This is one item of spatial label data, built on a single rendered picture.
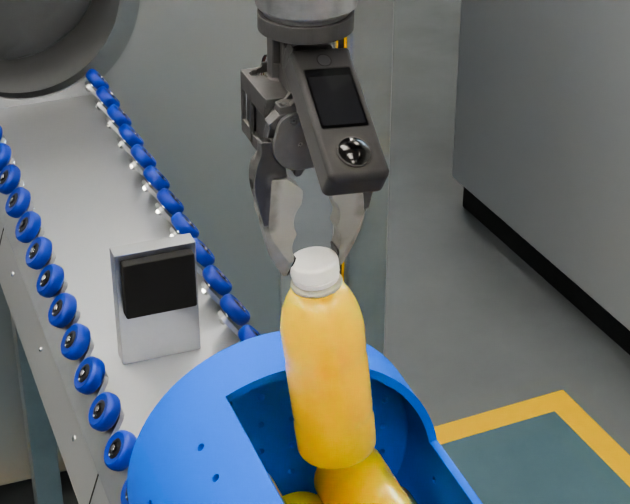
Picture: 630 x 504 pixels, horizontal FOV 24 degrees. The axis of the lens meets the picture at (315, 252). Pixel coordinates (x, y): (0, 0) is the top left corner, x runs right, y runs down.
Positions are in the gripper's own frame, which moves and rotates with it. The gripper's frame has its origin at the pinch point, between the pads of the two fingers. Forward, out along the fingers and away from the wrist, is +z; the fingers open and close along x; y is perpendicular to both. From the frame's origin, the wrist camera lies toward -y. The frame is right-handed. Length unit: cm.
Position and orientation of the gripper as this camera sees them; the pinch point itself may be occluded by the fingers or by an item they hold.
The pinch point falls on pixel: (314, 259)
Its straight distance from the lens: 114.6
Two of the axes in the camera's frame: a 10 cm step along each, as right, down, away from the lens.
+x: -9.4, 1.7, -3.1
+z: -0.1, 8.6, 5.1
